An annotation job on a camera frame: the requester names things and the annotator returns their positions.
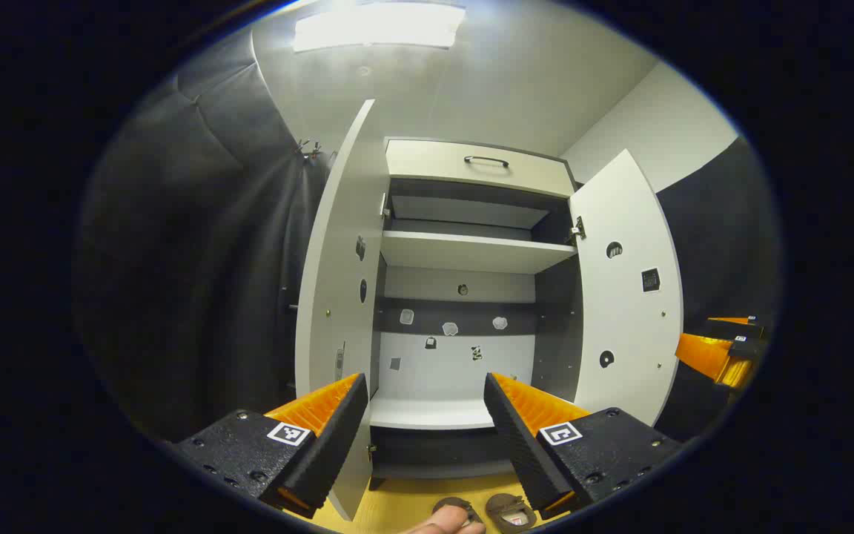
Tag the white cabinet drawer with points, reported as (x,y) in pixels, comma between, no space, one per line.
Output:
(427,165)

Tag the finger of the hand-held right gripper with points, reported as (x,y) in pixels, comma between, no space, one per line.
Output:
(705,356)
(723,328)

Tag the ceiling light panel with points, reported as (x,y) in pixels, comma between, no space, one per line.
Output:
(379,26)

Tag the white grey shoe cabinet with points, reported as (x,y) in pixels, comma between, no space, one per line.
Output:
(442,374)

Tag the brown fuzzy shoe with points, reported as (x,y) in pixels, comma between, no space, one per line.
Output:
(448,506)
(501,503)

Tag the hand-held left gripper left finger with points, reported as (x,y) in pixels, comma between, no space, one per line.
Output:
(338,437)

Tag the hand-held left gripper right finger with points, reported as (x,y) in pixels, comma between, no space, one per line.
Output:
(520,445)

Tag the white cabinet shelf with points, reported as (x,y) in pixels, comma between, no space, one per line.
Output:
(471,252)

